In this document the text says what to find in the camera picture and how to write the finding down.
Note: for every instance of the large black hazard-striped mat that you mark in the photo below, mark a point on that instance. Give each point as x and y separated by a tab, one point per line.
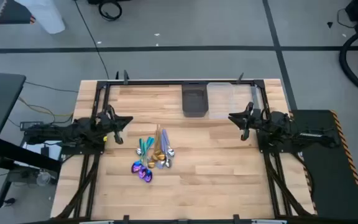
328	174

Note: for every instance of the black computer mouse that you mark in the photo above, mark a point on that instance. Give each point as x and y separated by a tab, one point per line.
9	201

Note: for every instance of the black aluminium table frame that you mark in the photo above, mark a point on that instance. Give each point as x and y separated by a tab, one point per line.
154	82

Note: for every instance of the white paper sheet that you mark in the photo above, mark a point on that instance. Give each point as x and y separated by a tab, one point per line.
36	149

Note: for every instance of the black charger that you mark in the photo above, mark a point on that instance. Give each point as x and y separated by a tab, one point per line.
44	151

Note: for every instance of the white light bar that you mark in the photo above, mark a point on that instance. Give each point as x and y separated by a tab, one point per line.
96	222
269	221

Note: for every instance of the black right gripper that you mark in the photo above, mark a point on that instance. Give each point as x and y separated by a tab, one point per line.
256	121

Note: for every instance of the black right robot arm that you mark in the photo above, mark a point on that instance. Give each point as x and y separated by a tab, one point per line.
291	130

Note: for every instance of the clear plastic bin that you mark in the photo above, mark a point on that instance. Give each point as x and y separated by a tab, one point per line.
221	102
241	96

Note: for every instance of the white bag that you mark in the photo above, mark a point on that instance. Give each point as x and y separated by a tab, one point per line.
47	15

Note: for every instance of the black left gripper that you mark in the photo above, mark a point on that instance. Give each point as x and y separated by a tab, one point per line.
106	123

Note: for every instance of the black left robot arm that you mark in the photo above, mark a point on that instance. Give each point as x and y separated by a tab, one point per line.
73	133

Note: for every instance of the clear plastic cup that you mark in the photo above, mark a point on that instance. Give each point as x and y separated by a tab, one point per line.
43	179

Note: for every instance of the black power adapter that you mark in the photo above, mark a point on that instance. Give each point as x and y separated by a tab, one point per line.
30	125

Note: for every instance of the small black floor piece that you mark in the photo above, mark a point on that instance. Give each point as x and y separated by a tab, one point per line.
330	24

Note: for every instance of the small black clamp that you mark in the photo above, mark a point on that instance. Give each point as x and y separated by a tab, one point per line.
117	75

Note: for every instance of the grey plastic bin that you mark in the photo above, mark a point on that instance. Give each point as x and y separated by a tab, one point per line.
194	102

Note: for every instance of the small black hazard-striped mat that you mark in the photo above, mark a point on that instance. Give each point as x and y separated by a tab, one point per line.
12	14

